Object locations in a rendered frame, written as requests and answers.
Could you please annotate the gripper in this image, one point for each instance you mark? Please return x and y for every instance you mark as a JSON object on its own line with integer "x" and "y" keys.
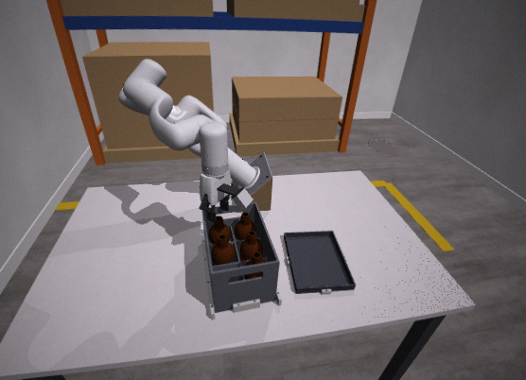
{"x": 210, "y": 195}

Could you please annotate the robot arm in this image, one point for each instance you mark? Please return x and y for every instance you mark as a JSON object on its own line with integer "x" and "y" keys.
{"x": 141, "y": 94}

